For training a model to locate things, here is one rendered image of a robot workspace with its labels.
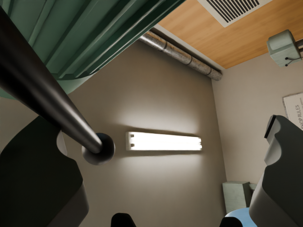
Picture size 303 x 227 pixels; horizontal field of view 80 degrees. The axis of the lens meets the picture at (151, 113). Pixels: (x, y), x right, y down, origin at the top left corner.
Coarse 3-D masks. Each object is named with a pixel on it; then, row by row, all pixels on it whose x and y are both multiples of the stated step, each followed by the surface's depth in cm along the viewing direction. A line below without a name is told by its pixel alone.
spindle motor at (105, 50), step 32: (0, 0) 10; (32, 0) 10; (64, 0) 10; (96, 0) 9; (128, 0) 10; (160, 0) 10; (32, 32) 11; (64, 32) 12; (96, 32) 12; (128, 32) 14; (64, 64) 16; (96, 64) 18
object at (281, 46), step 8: (280, 32) 177; (288, 32) 171; (272, 40) 180; (280, 40) 176; (288, 40) 173; (272, 48) 183; (280, 48) 186; (288, 48) 182; (296, 48) 184; (272, 56) 194; (280, 56) 196; (288, 56) 197; (296, 56) 199; (280, 64) 215; (288, 64) 217
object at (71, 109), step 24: (0, 24) 4; (0, 48) 4; (24, 48) 5; (0, 72) 4; (24, 72) 5; (48, 72) 6; (24, 96) 6; (48, 96) 6; (48, 120) 8; (72, 120) 9; (96, 144) 15
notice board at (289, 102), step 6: (288, 96) 252; (294, 96) 246; (300, 96) 242; (288, 102) 251; (294, 102) 245; (300, 102) 241; (288, 108) 250; (294, 108) 245; (300, 108) 240; (288, 114) 249; (294, 114) 244; (300, 114) 239; (294, 120) 243; (300, 120) 238; (300, 126) 238
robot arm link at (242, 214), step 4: (244, 208) 39; (248, 208) 39; (232, 212) 38; (236, 212) 38; (240, 212) 37; (244, 212) 37; (248, 212) 36; (228, 216) 36; (232, 216) 36; (236, 216) 35; (240, 216) 35; (244, 216) 34; (248, 216) 34; (240, 220) 33; (244, 220) 32; (248, 220) 32; (244, 224) 31; (248, 224) 31; (252, 224) 31
